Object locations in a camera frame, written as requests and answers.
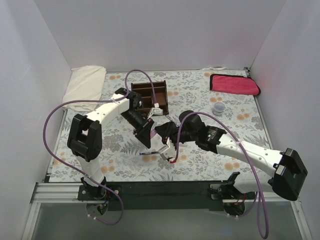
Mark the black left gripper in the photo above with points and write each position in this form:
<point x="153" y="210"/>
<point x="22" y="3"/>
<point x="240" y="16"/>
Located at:
<point x="143" y="127"/>

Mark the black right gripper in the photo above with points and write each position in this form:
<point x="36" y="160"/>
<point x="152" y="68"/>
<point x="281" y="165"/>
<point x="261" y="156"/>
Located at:
<point x="169" y="131"/>

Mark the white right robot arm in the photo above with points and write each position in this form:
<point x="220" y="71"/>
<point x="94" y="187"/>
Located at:
<point x="284" y="171"/>

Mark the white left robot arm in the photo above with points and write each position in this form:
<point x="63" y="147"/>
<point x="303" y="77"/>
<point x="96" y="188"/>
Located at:
<point x="86" y="132"/>

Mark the floral table mat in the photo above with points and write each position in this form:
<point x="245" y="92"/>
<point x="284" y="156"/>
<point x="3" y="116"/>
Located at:
<point x="186" y="90"/>

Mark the brown wooden desk organizer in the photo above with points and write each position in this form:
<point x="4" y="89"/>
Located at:
<point x="145" y="90"/>

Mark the clear round pin box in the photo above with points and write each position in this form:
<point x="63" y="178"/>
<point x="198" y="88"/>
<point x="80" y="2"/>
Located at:
<point x="218" y="108"/>

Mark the white folded cloth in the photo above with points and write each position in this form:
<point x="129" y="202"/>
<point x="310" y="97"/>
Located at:
<point x="86" y="83"/>

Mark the red microfiber cloth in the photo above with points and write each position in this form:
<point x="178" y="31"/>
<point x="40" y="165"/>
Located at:
<point x="233" y="84"/>

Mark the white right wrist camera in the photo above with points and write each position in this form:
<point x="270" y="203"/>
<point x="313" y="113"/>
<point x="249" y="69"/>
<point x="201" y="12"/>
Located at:
<point x="168" y="151"/>

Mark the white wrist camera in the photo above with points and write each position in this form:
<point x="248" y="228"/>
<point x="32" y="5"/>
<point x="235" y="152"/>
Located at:
<point x="168" y="151"/>
<point x="155" y="111"/>

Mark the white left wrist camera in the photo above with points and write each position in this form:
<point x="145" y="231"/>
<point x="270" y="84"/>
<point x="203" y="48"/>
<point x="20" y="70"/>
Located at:
<point x="155" y="111"/>

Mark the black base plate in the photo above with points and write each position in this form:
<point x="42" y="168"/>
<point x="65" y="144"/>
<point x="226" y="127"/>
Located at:
<point x="174" y="195"/>

